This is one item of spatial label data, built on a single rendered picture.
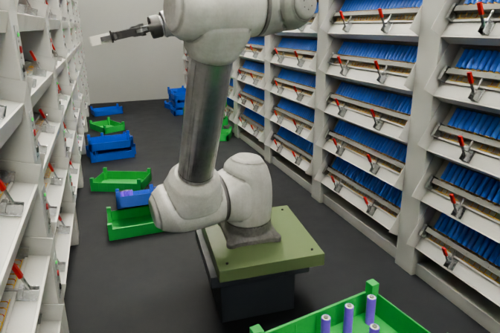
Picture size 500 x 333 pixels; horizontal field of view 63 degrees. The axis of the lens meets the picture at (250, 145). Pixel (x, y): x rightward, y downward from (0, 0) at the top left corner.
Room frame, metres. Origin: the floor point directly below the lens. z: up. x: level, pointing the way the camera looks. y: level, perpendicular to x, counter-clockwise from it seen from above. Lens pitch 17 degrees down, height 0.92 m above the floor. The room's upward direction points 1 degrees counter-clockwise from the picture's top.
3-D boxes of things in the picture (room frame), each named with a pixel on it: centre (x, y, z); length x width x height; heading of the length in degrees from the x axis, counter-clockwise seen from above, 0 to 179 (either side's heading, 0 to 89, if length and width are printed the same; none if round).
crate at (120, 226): (1.76, 0.53, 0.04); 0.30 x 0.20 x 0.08; 110
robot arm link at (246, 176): (1.22, 0.02, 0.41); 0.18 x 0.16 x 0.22; 119
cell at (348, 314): (0.67, -0.19, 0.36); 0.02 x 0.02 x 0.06
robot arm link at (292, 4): (0.97, -0.07, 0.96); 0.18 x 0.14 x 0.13; 29
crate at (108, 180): (2.27, 0.77, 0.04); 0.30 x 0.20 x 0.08; 85
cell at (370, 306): (0.70, -0.25, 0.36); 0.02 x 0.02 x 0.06
